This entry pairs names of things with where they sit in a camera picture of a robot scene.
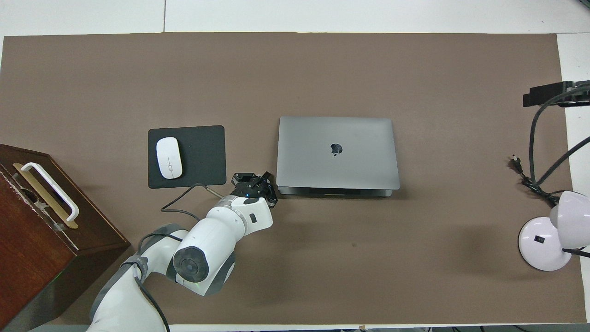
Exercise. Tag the black mouse pad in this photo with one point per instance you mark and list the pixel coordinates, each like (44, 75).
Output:
(203, 157)

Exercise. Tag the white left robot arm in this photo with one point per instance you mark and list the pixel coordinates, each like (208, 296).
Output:
(207, 244)

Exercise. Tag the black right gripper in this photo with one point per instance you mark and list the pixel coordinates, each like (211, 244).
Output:
(548, 94)

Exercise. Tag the dark wooden box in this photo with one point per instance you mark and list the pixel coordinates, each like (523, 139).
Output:
(27, 258)

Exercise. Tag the grey laptop computer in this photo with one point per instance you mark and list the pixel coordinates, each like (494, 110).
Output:
(322, 170)

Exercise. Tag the white computer mouse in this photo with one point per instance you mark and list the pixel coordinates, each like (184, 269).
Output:
(169, 157)

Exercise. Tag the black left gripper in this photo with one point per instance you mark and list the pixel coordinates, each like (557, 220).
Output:
(251, 189)

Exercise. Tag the brown table mat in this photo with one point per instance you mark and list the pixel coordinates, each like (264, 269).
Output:
(322, 258)

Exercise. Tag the white desk lamp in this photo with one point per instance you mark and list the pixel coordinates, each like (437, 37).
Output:
(539, 249)

